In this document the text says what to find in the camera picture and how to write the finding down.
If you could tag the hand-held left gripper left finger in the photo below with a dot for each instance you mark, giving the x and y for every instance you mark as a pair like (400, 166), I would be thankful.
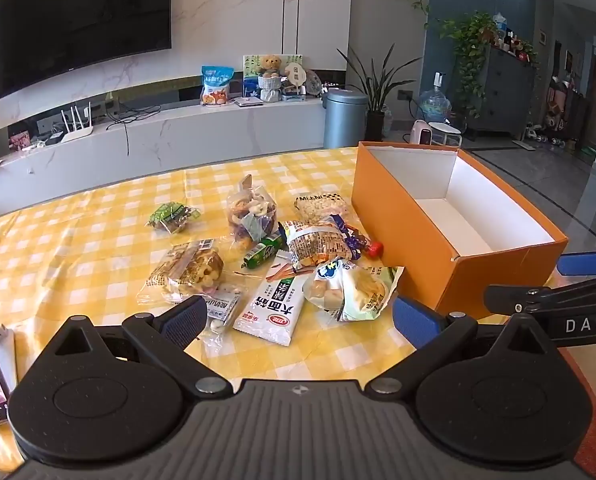
(183, 317)

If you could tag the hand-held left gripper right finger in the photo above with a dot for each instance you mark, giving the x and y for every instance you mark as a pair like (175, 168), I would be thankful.
(418, 317)

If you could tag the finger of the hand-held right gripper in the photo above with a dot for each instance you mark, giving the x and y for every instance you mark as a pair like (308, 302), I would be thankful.
(518, 297)
(583, 263)

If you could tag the clear pastry packet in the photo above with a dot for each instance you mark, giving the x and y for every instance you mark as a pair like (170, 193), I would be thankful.
(188, 272)

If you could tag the white spicy strip packet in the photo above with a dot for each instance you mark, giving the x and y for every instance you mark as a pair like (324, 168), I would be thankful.
(273, 310)

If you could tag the orange cardboard box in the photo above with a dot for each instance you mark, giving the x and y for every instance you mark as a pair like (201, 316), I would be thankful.
(403, 210)

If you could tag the clear mixed nuts bag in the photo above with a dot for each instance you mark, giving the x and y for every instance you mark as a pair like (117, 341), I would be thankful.
(250, 210)

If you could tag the small clear tablet packet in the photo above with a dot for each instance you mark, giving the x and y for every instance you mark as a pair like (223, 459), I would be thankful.
(223, 307)

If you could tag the green white bread packet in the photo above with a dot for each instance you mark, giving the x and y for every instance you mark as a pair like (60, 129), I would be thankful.
(358, 287)

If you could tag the red candy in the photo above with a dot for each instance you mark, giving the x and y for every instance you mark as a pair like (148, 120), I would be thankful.
(375, 249)

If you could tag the green sausage stick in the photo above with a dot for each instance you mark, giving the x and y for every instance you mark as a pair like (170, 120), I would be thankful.
(260, 254)

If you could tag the green candy packet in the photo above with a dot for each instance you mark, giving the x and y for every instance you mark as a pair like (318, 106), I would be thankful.
(170, 214)

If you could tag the purple candy wrapper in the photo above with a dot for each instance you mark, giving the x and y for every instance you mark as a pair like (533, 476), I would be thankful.
(348, 237)

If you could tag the yellow checked tablecloth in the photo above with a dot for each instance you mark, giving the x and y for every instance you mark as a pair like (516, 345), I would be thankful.
(103, 220)

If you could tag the brown printed snack packet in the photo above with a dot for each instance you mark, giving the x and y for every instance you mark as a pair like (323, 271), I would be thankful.
(313, 245)

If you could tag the rice cracker packet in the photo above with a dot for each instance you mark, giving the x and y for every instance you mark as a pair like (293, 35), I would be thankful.
(320, 205)

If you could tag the pink stroller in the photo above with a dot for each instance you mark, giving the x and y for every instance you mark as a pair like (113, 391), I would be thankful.
(558, 105)

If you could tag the white round stool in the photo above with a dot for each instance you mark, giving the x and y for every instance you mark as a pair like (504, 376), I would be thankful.
(447, 135)

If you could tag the pink heater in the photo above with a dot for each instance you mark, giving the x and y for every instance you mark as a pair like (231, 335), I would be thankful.
(420, 132)

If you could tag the grey sideboard cabinet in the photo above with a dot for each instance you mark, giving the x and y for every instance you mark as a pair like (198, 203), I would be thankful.
(508, 90)

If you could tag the white marble tv console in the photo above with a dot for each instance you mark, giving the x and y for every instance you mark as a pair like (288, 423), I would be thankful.
(203, 130)

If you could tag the potted orchid plant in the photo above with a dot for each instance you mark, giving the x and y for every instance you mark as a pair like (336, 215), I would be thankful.
(375, 127)

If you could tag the blue water jug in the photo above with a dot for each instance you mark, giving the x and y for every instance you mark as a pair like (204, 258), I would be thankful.
(434, 105)

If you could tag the white router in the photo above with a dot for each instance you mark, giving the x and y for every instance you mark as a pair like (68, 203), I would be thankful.
(78, 135)

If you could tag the grey metal trash can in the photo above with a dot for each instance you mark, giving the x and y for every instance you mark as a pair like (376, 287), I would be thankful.
(344, 117)

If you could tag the small black box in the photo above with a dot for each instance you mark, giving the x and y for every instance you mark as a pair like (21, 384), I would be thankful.
(54, 138)

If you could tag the flat grey book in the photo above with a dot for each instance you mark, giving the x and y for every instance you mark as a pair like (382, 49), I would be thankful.
(248, 102)

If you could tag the blue snack bag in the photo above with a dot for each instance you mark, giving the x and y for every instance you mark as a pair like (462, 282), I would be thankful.
(217, 85)

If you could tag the pink card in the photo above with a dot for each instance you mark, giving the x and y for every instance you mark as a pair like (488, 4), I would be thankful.
(20, 141)

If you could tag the trailing green plant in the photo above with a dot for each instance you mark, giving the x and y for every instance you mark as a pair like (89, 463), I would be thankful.
(470, 45)

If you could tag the patterned hand fan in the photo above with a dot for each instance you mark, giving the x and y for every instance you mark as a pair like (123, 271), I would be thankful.
(314, 82)

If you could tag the green picture card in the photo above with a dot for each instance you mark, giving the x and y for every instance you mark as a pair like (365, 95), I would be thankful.
(250, 65)

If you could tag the brown teddy bear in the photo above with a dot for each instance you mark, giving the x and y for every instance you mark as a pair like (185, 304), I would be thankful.
(269, 65)

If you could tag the round white hand fan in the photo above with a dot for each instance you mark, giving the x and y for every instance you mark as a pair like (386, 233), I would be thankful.
(295, 74)

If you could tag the black wall television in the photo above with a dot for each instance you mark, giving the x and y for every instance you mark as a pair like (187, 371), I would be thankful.
(78, 25)

